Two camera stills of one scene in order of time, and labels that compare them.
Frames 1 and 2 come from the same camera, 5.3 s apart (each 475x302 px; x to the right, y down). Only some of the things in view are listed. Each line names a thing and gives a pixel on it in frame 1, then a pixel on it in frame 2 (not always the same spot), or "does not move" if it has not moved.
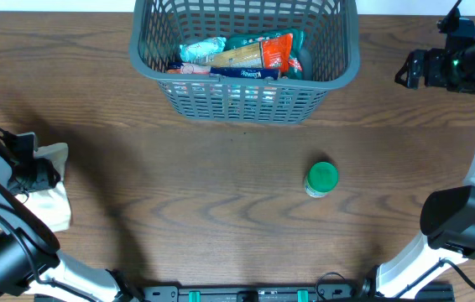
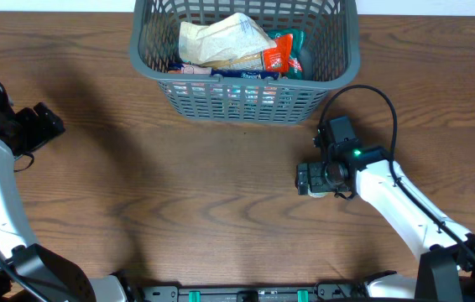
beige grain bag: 52,202 → 235,33
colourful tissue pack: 228,72 does not move
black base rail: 263,294 does not move
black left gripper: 49,174 → 34,116
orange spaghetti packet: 274,53 does not move
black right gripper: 426,68 → 307,179
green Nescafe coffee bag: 294,71 does not move
